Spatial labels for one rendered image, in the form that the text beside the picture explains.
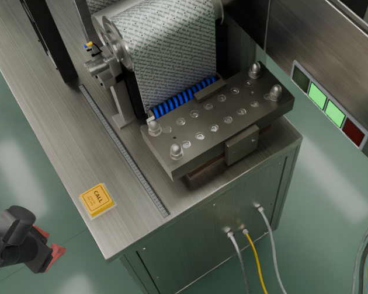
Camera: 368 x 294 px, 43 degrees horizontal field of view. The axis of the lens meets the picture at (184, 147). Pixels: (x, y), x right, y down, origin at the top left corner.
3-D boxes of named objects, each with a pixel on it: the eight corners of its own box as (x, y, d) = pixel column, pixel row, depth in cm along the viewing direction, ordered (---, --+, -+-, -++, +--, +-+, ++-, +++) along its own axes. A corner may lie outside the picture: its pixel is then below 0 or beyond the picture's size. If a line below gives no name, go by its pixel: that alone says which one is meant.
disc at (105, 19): (109, 46, 124) (96, 3, 111) (111, 45, 124) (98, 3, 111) (137, 83, 117) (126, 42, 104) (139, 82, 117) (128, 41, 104)
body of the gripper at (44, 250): (25, 221, 107) (0, 224, 100) (55, 249, 103) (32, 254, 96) (11, 245, 107) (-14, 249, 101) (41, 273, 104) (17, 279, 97)
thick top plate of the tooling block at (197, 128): (143, 139, 133) (139, 128, 128) (258, 73, 141) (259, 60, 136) (173, 182, 126) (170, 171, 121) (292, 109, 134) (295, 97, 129)
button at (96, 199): (81, 198, 133) (79, 195, 131) (103, 185, 135) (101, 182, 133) (92, 217, 130) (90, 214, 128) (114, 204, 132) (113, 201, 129)
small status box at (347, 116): (289, 79, 117) (292, 60, 111) (291, 77, 118) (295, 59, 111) (360, 151, 106) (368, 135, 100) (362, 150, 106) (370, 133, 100)
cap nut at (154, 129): (145, 129, 128) (143, 120, 124) (157, 122, 128) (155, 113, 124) (152, 138, 126) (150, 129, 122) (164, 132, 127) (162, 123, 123)
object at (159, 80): (145, 112, 131) (134, 70, 115) (215, 73, 136) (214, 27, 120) (146, 114, 131) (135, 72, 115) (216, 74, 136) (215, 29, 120)
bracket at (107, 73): (111, 119, 146) (86, 54, 119) (129, 109, 147) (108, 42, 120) (119, 130, 143) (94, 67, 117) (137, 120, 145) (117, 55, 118)
